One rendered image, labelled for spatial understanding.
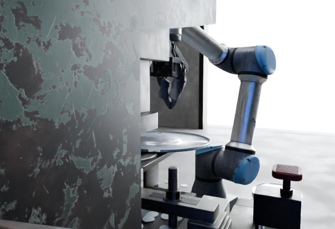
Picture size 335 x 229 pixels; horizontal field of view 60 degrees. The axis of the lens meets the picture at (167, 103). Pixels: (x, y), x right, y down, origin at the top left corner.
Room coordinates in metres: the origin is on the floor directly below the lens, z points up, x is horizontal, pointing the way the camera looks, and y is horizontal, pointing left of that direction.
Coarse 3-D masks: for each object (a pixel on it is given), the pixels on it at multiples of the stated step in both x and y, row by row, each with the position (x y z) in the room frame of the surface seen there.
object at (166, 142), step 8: (144, 136) 0.81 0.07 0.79; (152, 136) 0.81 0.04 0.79; (160, 136) 0.82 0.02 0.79; (168, 136) 0.82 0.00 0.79; (176, 136) 0.86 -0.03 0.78; (184, 136) 0.86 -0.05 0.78; (192, 136) 0.86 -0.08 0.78; (200, 136) 0.85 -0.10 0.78; (144, 144) 0.73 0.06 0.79; (152, 144) 0.72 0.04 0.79; (160, 144) 0.72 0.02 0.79; (168, 144) 0.73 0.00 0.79; (176, 144) 0.73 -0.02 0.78; (184, 144) 0.73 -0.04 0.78; (192, 144) 0.74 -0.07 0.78; (200, 144) 0.74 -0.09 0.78; (208, 144) 0.72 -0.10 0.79; (160, 152) 0.64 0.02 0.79
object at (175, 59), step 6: (174, 36) 0.82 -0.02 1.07; (180, 36) 0.85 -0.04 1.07; (174, 42) 0.85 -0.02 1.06; (174, 54) 0.85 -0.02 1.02; (174, 60) 0.80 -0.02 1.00; (180, 60) 0.85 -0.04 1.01; (150, 66) 0.82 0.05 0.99; (156, 66) 0.81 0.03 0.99; (162, 66) 0.81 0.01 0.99; (168, 66) 0.80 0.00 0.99; (174, 66) 0.81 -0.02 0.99; (180, 66) 0.84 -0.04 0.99; (150, 72) 0.82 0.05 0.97; (156, 72) 0.81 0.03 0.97; (162, 72) 0.80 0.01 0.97; (168, 72) 0.80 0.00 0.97; (174, 72) 0.80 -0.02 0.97; (180, 72) 0.85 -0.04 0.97
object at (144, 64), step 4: (140, 60) 0.54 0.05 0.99; (144, 60) 0.56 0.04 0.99; (140, 64) 0.54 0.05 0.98; (144, 64) 0.56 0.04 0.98; (148, 64) 0.57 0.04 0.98; (140, 68) 0.54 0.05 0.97; (144, 68) 0.56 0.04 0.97; (148, 68) 0.57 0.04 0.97; (140, 72) 0.54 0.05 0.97; (144, 72) 0.56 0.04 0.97; (148, 72) 0.57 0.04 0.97; (140, 76) 0.54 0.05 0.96; (144, 76) 0.56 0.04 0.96; (148, 76) 0.57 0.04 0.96; (140, 80) 0.54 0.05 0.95; (144, 80) 0.56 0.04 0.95; (148, 80) 0.57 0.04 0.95; (140, 84) 0.54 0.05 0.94; (144, 84) 0.56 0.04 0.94; (148, 84) 0.57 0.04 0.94; (140, 88) 0.54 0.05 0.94; (144, 88) 0.56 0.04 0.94; (148, 88) 0.57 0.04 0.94; (140, 92) 0.54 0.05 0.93; (144, 92) 0.56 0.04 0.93; (148, 92) 0.57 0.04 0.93; (144, 96) 0.56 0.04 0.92; (148, 96) 0.57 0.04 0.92; (144, 100) 0.56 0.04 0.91; (148, 100) 0.57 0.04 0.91; (144, 104) 0.56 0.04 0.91; (148, 104) 0.57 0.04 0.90; (144, 108) 0.56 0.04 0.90; (148, 108) 0.57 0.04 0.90
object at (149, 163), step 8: (144, 152) 0.65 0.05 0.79; (152, 152) 0.65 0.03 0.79; (168, 152) 0.68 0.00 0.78; (144, 160) 0.60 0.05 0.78; (152, 160) 0.61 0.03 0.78; (160, 160) 0.63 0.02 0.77; (144, 168) 0.57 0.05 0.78; (152, 168) 0.64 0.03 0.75; (144, 176) 0.61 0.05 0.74; (152, 176) 0.64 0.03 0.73; (144, 184) 0.61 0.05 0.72; (152, 184) 0.64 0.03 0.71
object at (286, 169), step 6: (276, 168) 0.61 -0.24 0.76; (282, 168) 0.61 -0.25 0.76; (288, 168) 0.61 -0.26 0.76; (294, 168) 0.61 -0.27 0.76; (300, 168) 0.61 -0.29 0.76; (276, 174) 0.59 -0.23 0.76; (282, 174) 0.58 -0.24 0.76; (288, 174) 0.58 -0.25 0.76; (294, 174) 0.58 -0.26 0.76; (300, 174) 0.58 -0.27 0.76; (288, 180) 0.58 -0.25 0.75; (294, 180) 0.57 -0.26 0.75; (300, 180) 0.57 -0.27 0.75; (288, 186) 0.60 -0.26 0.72
